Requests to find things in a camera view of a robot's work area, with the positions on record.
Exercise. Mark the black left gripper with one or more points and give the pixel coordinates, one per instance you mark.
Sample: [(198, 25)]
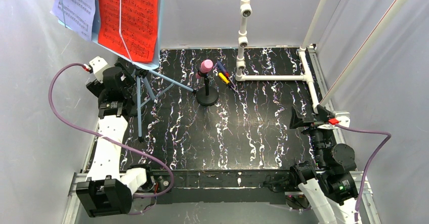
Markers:
[(119, 80)]

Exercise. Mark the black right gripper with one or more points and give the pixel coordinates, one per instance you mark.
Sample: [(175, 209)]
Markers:
[(310, 121)]

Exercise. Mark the black round microphone stand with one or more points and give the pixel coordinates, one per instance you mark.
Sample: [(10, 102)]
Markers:
[(207, 96)]

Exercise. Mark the pink toy microphone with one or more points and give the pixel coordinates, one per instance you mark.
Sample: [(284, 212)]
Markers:
[(205, 67)]

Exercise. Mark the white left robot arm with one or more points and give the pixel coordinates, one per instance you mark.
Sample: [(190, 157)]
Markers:
[(105, 191)]

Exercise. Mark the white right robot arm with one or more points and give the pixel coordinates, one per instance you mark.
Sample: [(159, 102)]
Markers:
[(329, 186)]

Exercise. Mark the lavender sheet music page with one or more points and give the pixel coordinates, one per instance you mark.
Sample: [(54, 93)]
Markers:
[(76, 15)]

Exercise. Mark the white diagonal pole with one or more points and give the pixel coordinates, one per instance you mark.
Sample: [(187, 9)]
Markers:
[(372, 37)]

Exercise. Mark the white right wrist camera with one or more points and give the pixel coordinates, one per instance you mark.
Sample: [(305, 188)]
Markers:
[(341, 118)]

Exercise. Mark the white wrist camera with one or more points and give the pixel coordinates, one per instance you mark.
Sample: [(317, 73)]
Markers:
[(98, 65), (341, 118)]

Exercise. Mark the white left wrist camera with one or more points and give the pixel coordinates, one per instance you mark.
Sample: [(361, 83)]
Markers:
[(98, 65)]

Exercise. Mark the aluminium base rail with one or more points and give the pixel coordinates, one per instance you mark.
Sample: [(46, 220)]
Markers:
[(242, 143)]

